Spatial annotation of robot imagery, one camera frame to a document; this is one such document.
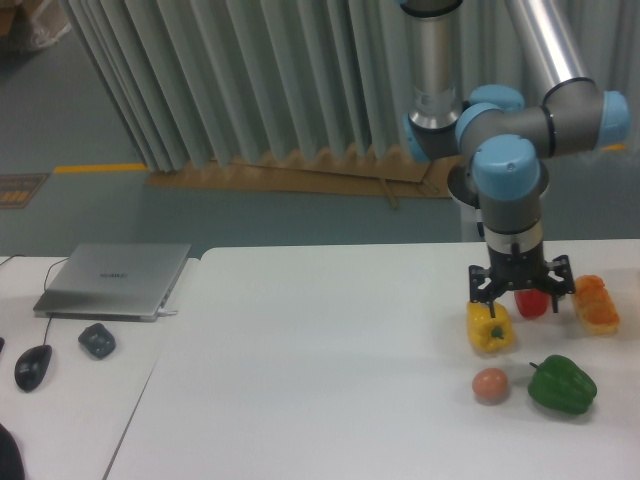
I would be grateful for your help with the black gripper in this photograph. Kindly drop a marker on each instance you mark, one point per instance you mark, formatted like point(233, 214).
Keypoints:
point(524, 271)

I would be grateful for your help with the yellow bell pepper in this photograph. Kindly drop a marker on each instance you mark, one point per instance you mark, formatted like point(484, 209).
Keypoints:
point(489, 331)

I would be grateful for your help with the black computer mouse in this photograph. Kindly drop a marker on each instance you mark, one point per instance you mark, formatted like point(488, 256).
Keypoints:
point(31, 367)

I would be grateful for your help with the black sleeved forearm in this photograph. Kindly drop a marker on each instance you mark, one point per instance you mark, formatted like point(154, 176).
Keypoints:
point(11, 464)

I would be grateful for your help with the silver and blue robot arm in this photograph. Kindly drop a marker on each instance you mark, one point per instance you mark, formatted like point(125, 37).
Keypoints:
point(502, 142)

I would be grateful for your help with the red bell pepper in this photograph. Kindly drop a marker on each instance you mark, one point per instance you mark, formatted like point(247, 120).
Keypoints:
point(531, 303)

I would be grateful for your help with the green bell pepper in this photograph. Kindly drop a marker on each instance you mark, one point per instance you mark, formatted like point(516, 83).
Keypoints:
point(560, 384)

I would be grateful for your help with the orange bread loaf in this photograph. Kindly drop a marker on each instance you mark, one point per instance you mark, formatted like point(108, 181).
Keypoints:
point(594, 306)

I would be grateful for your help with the brown egg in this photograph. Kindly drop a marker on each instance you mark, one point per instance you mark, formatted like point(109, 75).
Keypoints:
point(490, 384)

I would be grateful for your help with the brown cardboard sheet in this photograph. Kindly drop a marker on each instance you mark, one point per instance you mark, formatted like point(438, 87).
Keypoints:
point(394, 176)

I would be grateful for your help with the pale green folding curtain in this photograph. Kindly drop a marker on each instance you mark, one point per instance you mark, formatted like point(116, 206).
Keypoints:
point(262, 81)

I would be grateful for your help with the silver closed laptop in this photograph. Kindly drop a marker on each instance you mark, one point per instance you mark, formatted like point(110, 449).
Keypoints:
point(114, 281)

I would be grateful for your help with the black small controller device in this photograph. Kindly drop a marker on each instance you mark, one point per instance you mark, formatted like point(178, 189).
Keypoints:
point(97, 341)

